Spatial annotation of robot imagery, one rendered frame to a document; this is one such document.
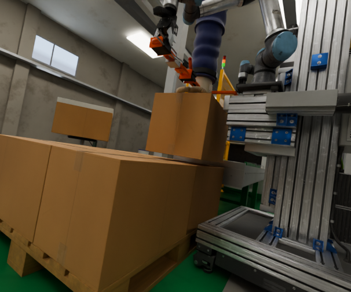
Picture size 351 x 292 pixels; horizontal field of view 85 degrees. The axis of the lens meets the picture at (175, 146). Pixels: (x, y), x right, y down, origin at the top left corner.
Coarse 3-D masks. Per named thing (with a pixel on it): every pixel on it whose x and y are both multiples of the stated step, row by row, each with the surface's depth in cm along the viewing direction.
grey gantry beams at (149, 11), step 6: (138, 0) 325; (144, 0) 332; (144, 6) 338; (150, 6) 346; (150, 12) 350; (150, 18) 365; (156, 18) 365; (156, 24) 380; (186, 54) 477; (186, 60) 503
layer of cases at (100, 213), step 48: (0, 144) 102; (48, 144) 80; (0, 192) 95; (48, 192) 75; (96, 192) 62; (144, 192) 70; (192, 192) 109; (48, 240) 71; (96, 240) 59; (144, 240) 74; (96, 288) 57
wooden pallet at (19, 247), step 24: (216, 216) 156; (24, 240) 79; (192, 240) 131; (24, 264) 77; (48, 264) 69; (144, 264) 75; (168, 264) 98; (72, 288) 61; (120, 288) 64; (144, 288) 78
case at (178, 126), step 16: (160, 96) 128; (176, 96) 122; (192, 96) 117; (208, 96) 113; (160, 112) 126; (176, 112) 121; (192, 112) 116; (208, 112) 112; (224, 112) 146; (160, 128) 125; (176, 128) 120; (192, 128) 115; (208, 128) 115; (224, 128) 153; (160, 144) 124; (176, 144) 119; (192, 144) 114; (208, 144) 119; (224, 144) 161
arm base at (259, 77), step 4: (256, 72) 110; (260, 72) 108; (264, 72) 106; (268, 72) 106; (272, 72) 106; (256, 76) 109; (260, 76) 106; (264, 76) 105; (268, 76) 105; (272, 76) 106; (252, 80) 111; (256, 80) 107; (260, 80) 105; (264, 80) 104; (268, 80) 105; (272, 80) 105
